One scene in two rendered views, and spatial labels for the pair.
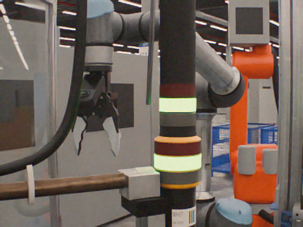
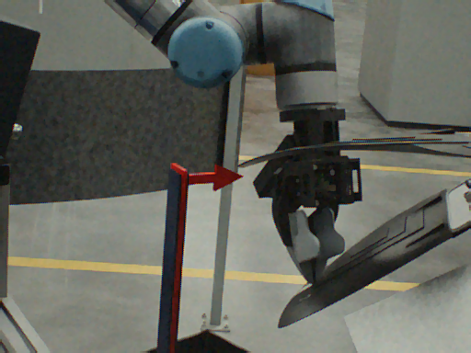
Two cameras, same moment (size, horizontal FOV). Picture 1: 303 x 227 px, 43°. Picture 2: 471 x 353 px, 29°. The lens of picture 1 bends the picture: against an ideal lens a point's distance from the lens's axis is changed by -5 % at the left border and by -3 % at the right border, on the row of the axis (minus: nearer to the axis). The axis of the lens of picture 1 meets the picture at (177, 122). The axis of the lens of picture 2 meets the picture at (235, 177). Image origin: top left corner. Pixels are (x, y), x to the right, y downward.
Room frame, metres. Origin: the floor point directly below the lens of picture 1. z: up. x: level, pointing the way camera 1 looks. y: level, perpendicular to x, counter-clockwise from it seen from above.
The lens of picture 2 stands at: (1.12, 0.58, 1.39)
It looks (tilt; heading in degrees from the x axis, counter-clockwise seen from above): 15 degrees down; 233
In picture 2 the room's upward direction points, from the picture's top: 5 degrees clockwise
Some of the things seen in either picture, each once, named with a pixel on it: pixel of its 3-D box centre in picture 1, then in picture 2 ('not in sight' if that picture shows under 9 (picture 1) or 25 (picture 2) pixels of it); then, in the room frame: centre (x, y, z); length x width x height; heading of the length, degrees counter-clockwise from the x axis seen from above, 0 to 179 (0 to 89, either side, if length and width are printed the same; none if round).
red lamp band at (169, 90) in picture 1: (177, 90); not in sight; (0.36, 0.00, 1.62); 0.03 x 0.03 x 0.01
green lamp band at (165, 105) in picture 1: (177, 104); not in sight; (0.36, 0.00, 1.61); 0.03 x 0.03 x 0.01
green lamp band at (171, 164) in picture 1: (177, 159); not in sight; (0.36, 0.00, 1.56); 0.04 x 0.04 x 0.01
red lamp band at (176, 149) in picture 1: (177, 146); not in sight; (0.36, 0.00, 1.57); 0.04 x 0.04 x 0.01
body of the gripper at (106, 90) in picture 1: (98, 92); not in sight; (0.92, 0.19, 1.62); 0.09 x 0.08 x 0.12; 173
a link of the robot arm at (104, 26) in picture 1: (98, 24); not in sight; (0.92, 0.19, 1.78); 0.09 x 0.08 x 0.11; 145
